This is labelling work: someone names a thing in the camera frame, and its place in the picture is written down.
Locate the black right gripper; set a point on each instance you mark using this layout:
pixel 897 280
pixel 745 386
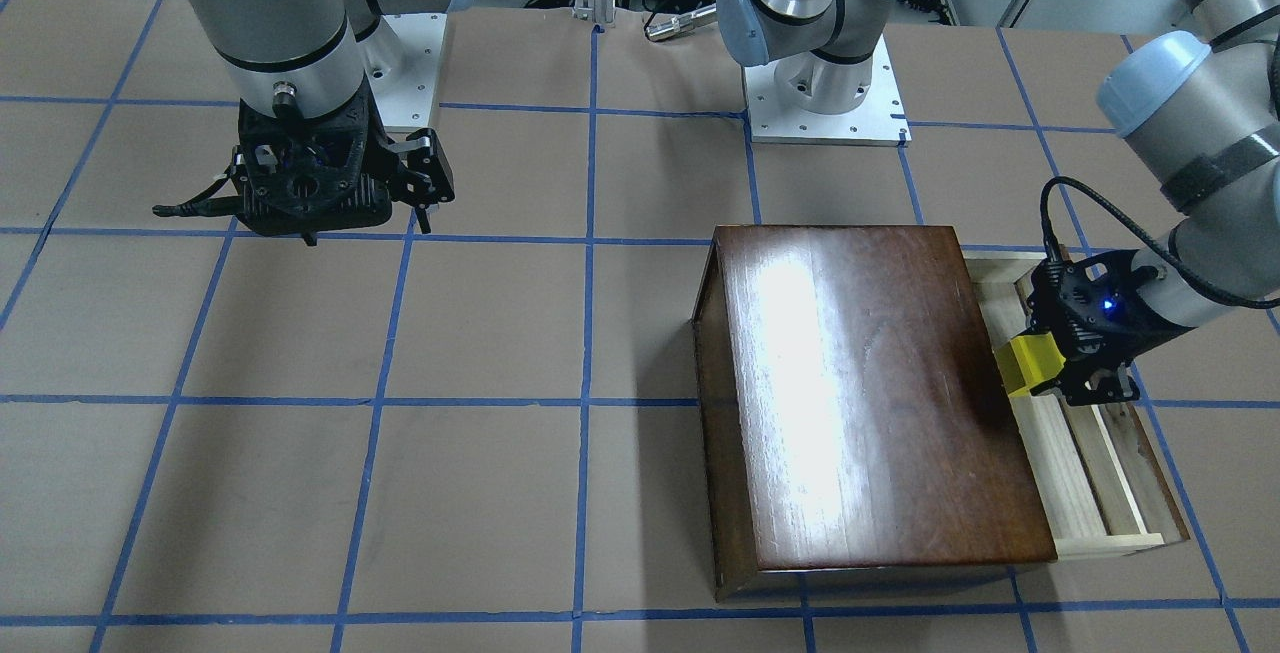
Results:
pixel 431 168

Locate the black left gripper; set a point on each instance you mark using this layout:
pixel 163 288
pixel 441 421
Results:
pixel 1133 295

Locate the yellow block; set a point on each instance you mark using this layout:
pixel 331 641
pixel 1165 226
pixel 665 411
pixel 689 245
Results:
pixel 1029 362

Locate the light wood drawer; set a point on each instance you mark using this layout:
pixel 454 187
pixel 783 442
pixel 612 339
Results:
pixel 1101 485

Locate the dark wooden drawer cabinet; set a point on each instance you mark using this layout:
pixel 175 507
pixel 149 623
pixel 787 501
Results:
pixel 857 436

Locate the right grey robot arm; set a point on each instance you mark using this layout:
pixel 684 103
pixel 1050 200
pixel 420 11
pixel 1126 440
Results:
pixel 335 103

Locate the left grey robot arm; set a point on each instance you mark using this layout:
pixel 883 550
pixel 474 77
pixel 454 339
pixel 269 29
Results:
pixel 1199 110

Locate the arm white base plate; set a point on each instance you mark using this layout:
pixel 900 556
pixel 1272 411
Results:
pixel 403 59
pixel 807 100

